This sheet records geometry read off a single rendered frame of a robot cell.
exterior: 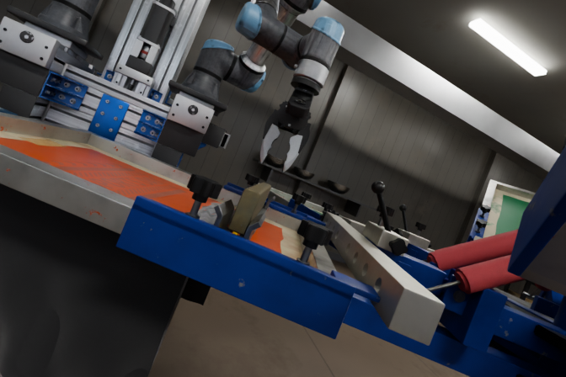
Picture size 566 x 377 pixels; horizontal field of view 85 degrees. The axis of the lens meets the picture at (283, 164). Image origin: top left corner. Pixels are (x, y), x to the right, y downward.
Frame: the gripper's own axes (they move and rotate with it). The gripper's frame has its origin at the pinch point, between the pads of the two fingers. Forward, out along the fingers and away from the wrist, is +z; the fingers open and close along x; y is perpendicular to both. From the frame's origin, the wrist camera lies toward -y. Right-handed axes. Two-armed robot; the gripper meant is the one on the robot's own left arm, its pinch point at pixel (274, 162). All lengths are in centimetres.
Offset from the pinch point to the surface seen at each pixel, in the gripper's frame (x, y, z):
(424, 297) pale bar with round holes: -22.5, -34.5, 8.6
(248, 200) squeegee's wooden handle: 0.8, -17.9, 7.9
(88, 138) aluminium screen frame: 57, 26, 14
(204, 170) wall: 109, 391, 40
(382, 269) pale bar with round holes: -20.2, -27.1, 8.7
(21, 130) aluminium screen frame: 57, 2, 15
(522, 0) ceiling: -150, 216, -236
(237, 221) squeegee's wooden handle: 1.1, -17.8, 11.9
